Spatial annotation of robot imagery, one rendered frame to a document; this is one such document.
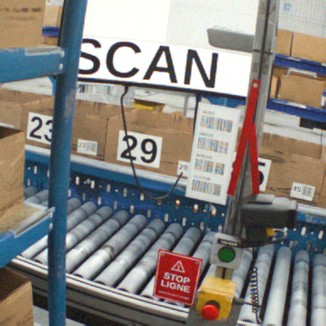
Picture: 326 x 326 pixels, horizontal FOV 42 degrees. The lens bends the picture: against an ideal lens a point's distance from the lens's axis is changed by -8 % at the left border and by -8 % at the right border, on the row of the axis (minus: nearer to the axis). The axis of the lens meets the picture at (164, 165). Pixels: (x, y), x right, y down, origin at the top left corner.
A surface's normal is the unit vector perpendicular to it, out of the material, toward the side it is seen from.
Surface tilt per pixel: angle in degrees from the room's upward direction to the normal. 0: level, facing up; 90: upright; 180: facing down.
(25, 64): 90
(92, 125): 90
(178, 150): 90
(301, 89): 90
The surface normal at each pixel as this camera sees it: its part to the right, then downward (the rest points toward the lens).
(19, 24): 0.94, 0.22
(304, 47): -0.28, 0.23
